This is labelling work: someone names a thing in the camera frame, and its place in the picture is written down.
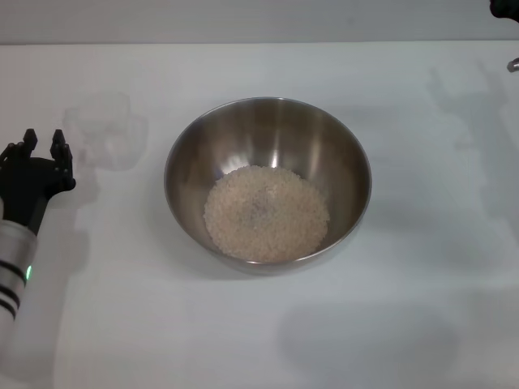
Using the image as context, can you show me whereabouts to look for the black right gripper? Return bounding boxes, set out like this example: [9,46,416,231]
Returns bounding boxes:
[487,0,519,19]

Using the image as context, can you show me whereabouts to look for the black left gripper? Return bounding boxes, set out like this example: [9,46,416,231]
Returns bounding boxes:
[0,128,78,238]

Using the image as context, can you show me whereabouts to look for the clear plastic measuring cup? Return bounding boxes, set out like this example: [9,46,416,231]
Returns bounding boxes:
[62,92,149,172]

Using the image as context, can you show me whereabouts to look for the stainless steel mixing bowl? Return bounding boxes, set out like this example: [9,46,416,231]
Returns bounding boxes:
[163,96,373,276]

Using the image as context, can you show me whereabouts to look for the white rice grains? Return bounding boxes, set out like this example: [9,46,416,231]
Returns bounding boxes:
[204,165,331,263]

